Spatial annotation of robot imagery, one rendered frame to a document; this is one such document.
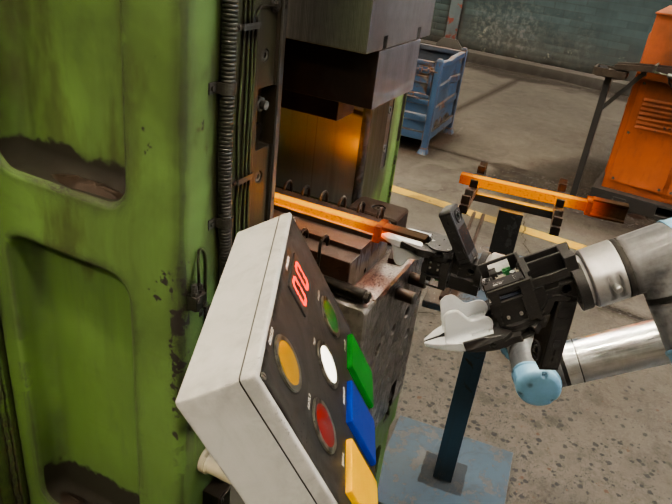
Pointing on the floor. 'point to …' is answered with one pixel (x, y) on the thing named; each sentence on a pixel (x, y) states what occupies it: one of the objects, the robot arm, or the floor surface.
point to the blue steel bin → (433, 94)
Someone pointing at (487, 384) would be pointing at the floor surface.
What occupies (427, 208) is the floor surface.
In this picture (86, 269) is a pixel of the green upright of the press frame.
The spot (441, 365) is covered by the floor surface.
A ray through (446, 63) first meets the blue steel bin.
